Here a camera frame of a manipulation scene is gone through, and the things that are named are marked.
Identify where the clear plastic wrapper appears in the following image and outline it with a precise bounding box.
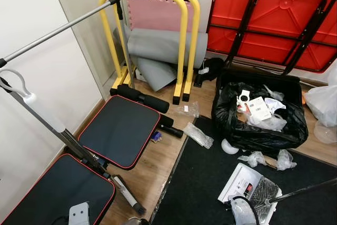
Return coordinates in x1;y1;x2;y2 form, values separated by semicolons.
276;149;298;171
238;151;267;168
183;122;214;150
176;101;201;119

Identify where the small blue item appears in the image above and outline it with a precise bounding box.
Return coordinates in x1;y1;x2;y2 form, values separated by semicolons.
150;131;163;143

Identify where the frosted glass panel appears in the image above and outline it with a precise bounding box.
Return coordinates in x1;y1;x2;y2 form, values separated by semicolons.
46;0;135;100

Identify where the black floor mat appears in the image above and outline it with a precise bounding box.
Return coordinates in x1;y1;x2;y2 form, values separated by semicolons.
150;115;337;225

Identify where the grey metal clothes rack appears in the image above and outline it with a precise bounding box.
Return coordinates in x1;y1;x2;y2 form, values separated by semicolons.
0;0;135;90

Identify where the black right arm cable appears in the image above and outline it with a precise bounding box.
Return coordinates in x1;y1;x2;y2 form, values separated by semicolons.
230;195;260;225

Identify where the white printed carton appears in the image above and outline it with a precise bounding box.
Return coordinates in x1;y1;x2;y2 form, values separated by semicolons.
246;96;272;122

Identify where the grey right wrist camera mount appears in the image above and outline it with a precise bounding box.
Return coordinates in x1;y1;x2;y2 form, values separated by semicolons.
231;198;259;225

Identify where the black soft bag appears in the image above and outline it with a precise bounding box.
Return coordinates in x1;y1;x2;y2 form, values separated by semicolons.
194;56;225;87

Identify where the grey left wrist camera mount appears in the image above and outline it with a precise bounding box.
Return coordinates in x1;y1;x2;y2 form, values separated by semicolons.
68;202;90;225

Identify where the red folded table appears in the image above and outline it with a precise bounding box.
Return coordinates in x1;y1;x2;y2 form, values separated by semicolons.
205;0;337;74

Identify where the grey rolled yoga mat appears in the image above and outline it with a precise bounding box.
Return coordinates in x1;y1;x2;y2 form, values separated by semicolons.
126;27;209;70

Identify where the white plastic bag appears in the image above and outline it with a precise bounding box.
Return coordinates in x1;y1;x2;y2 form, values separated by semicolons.
305;84;337;128

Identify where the dark metal pole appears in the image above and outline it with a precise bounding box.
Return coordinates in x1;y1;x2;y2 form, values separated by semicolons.
265;179;337;206

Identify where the pink foam mat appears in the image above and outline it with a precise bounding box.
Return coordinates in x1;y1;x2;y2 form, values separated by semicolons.
128;0;194;33

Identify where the white dome lid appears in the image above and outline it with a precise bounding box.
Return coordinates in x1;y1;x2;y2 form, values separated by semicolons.
221;139;240;155

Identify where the white dustpan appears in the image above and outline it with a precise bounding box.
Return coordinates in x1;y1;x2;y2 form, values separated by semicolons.
218;162;283;225

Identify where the grey foam mat piece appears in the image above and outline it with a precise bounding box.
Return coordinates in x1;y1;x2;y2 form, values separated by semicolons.
134;56;179;92

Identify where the short black bench pad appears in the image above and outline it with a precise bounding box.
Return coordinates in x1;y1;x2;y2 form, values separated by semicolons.
77;96;162;171

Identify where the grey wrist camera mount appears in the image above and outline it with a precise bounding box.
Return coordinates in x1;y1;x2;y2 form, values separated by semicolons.
231;198;259;225
68;202;90;225

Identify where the black foam bench roller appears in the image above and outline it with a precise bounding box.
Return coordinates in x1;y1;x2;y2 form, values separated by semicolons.
157;114;185;139
110;84;170;114

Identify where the crumpled clear plastic wrap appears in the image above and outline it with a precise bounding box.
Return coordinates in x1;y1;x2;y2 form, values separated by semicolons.
247;85;289;132

